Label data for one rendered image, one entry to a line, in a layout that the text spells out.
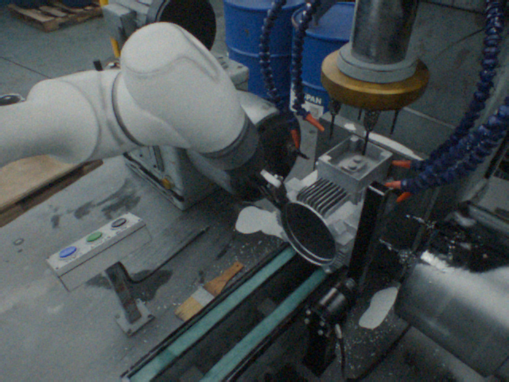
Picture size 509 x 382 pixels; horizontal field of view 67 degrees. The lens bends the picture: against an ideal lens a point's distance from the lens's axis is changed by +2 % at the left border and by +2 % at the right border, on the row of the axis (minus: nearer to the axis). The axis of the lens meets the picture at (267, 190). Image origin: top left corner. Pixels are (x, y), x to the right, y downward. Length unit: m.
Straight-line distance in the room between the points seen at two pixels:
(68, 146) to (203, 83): 0.18
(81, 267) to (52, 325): 0.31
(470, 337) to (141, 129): 0.56
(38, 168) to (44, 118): 2.22
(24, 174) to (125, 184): 1.43
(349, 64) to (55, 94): 0.42
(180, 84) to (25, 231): 0.93
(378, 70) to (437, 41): 0.24
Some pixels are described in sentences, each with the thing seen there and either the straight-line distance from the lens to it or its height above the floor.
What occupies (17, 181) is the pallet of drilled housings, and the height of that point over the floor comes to 0.15.
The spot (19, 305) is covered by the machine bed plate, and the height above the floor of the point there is 0.80.
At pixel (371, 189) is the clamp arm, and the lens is 0.57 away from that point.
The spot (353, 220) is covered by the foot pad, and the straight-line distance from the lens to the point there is 0.76.
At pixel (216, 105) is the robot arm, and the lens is 0.46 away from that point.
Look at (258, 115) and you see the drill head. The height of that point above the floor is 1.16.
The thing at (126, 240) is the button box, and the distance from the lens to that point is 0.78.
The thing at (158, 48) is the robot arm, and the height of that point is 1.46.
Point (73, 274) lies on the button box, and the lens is 0.77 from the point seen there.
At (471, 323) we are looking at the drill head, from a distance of 0.68.
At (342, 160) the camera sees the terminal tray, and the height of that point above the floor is 1.12.
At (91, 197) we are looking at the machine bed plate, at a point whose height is 0.80.
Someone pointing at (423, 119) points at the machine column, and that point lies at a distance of 0.92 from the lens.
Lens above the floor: 1.62
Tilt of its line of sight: 42 degrees down
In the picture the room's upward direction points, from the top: straight up
